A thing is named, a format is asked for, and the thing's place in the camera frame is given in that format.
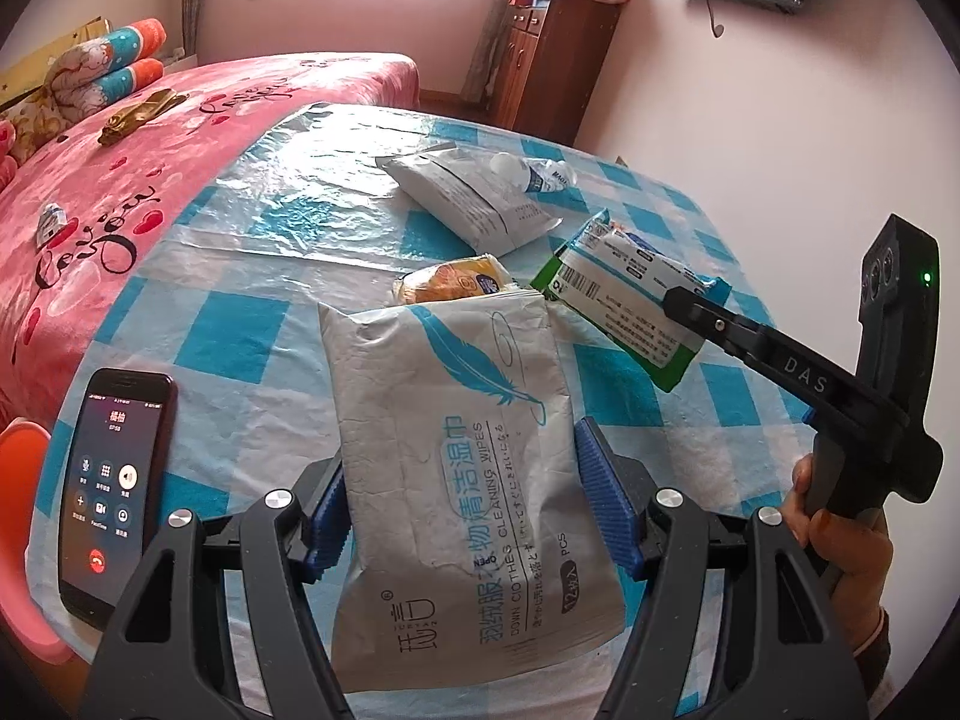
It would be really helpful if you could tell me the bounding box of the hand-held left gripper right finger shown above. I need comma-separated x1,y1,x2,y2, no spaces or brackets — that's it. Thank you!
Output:
574,416,871,720

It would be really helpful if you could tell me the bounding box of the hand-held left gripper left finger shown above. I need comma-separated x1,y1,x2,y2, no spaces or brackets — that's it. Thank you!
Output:
79,457,353,720

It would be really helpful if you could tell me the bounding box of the white feather print wipes pack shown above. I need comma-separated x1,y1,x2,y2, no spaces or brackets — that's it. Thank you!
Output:
318,288,628,695

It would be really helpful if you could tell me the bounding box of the green white wipes packet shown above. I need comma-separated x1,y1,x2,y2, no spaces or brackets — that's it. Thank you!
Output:
529,208,733,394

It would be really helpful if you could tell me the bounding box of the orange bread packet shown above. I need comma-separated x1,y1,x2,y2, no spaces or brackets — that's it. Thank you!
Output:
394,253,515,307

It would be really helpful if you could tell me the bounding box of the person's right forearm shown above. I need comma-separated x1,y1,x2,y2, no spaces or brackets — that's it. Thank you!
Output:
851,604,898,703

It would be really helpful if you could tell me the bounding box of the person's right hand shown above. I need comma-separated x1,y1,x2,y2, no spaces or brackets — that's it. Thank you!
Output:
781,453,895,617

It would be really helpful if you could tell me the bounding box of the black smartphone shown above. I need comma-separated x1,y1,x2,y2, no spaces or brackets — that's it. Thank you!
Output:
58,367,180,633

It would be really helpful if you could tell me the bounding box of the crushed clear plastic bottle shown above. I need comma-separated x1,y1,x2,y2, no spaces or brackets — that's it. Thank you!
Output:
489,152,579,197

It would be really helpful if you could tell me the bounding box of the grey foil pouch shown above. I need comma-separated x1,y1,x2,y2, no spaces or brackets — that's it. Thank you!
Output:
374,150,563,257

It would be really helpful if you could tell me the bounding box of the clear plastic sheet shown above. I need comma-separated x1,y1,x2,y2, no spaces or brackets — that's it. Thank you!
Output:
176,103,601,265

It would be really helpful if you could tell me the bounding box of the brown wooden cabinet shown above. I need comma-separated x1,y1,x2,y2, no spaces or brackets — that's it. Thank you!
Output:
500,0,620,148

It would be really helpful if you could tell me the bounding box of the pink heart print bed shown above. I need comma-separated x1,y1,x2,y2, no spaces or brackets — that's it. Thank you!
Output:
0,52,421,437

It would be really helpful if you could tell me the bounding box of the small white blue packet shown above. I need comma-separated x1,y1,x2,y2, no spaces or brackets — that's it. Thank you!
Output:
37,202,71,247

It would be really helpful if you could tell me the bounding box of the grey patterned curtain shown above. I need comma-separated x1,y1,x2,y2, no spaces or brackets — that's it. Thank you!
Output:
470,0,527,95
183,0,212,65

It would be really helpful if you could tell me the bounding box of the gold cloth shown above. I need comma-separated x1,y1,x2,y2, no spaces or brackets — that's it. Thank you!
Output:
97,88,189,146

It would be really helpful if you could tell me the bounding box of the floral pillow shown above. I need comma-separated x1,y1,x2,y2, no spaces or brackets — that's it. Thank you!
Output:
0,86,65,167

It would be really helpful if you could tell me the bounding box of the colourful rolled quilt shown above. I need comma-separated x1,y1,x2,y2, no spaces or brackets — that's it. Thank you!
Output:
46,17,168,122

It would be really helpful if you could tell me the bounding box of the yellow headboard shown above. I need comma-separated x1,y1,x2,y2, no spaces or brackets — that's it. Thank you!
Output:
0,14,114,99

